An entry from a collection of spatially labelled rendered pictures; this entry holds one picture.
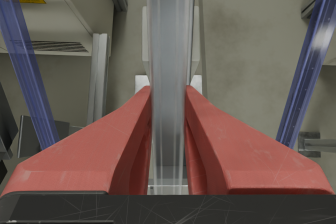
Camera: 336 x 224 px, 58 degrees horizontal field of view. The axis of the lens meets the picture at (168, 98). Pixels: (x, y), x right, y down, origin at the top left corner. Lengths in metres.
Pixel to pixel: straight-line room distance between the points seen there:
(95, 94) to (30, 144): 0.44
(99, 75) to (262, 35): 0.67
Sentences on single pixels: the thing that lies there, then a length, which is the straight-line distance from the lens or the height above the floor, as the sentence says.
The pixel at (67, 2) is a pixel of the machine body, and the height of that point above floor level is 0.50.
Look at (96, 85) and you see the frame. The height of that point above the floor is 0.31.
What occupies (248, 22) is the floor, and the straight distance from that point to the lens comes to 1.24.
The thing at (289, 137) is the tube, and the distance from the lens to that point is 0.29.
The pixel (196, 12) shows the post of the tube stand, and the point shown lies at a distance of 0.33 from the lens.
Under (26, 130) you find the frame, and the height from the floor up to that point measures 0.75.
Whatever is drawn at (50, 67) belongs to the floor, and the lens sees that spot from 1.23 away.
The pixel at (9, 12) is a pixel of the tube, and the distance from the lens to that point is 0.23.
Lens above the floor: 1.12
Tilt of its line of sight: 83 degrees down
